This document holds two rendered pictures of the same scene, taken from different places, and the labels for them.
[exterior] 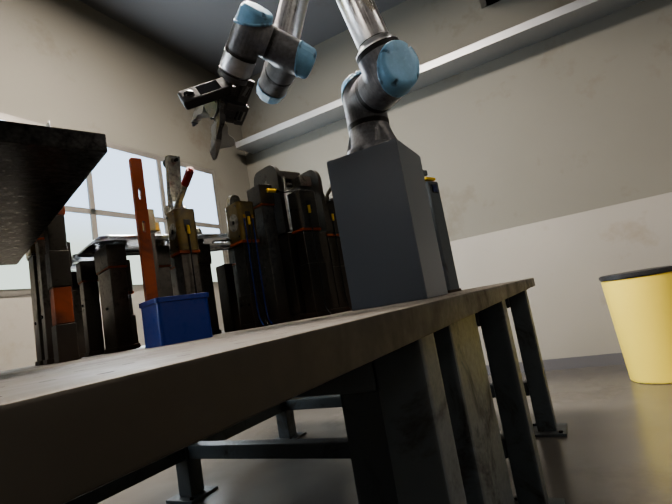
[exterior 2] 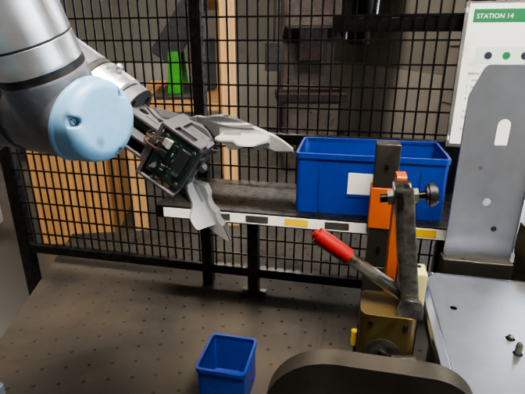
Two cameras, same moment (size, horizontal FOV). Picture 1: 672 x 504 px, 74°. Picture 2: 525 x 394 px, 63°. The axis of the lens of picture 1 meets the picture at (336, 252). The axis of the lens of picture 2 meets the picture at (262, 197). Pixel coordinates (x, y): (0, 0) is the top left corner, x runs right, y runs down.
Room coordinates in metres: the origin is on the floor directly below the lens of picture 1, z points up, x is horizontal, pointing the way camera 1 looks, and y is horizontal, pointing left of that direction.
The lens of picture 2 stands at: (1.52, 0.00, 1.37)
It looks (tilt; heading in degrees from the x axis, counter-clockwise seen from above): 20 degrees down; 146
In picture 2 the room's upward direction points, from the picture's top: straight up
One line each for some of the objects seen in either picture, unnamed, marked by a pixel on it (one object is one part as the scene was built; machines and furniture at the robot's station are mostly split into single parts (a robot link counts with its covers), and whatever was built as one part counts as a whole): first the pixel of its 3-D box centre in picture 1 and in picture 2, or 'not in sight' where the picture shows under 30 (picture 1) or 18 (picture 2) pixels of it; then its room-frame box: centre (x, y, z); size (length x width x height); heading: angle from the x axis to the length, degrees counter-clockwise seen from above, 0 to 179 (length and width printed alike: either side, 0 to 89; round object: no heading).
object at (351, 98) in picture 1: (365, 100); not in sight; (1.19, -0.15, 1.27); 0.13 x 0.12 x 0.14; 25
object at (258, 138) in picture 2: (206, 115); (251, 142); (1.10, 0.27, 1.26); 0.09 x 0.06 x 0.03; 44
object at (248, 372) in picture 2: (176, 320); (227, 370); (0.90, 0.34, 0.75); 0.11 x 0.10 x 0.09; 134
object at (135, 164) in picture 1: (145, 249); (383, 323); (1.15, 0.49, 0.95); 0.03 x 0.01 x 0.50; 134
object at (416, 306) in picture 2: not in sight; (410, 308); (1.25, 0.41, 1.06); 0.03 x 0.01 x 0.03; 44
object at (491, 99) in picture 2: not in sight; (493, 169); (1.16, 0.72, 1.17); 0.12 x 0.01 x 0.34; 44
